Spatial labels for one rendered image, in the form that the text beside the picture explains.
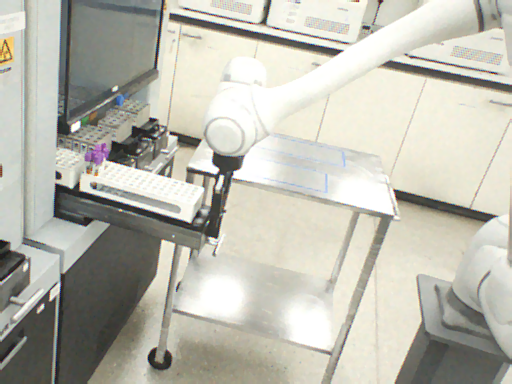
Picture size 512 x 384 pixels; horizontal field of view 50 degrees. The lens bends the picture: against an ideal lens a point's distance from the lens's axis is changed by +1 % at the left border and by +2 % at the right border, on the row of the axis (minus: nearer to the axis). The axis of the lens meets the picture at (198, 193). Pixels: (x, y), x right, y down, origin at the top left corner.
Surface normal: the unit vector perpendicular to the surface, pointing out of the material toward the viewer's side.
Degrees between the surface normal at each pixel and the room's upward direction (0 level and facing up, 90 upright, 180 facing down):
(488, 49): 90
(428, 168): 90
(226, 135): 95
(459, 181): 90
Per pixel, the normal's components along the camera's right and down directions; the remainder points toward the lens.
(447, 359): -0.28, 0.41
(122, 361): 0.16, -0.87
